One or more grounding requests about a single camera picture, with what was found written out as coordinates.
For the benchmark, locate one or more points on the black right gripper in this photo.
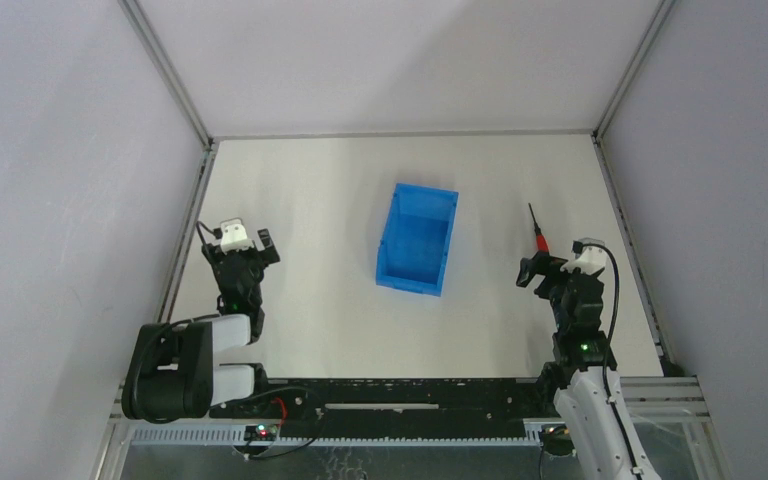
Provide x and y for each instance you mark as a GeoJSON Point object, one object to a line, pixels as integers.
{"type": "Point", "coordinates": [555, 280]}

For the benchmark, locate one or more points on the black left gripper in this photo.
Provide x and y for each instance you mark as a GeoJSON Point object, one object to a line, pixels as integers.
{"type": "Point", "coordinates": [239, 255]}

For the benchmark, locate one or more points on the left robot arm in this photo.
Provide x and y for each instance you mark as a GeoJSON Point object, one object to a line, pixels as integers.
{"type": "Point", "coordinates": [173, 373]}

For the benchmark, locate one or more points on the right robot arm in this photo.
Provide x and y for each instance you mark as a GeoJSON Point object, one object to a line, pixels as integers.
{"type": "Point", "coordinates": [582, 381]}

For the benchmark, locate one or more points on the red black screwdriver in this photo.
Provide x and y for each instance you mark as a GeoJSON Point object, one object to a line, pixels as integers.
{"type": "Point", "coordinates": [541, 242]}

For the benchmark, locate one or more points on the blue plastic bin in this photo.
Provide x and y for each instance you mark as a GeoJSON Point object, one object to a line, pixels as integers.
{"type": "Point", "coordinates": [414, 247]}

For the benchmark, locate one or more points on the small circuit board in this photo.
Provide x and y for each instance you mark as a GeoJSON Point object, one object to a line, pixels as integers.
{"type": "Point", "coordinates": [261, 433]}

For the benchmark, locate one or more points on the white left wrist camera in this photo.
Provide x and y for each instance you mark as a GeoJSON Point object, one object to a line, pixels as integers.
{"type": "Point", "coordinates": [233, 236]}

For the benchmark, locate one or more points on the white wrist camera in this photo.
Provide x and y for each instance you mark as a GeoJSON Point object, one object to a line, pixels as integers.
{"type": "Point", "coordinates": [590, 257]}
{"type": "Point", "coordinates": [233, 236]}

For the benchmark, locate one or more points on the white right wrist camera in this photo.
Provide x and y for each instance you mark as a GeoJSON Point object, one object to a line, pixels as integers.
{"type": "Point", "coordinates": [590, 257]}

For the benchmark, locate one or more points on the black mounting rail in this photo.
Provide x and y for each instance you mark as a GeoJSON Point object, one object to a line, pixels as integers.
{"type": "Point", "coordinates": [413, 409]}

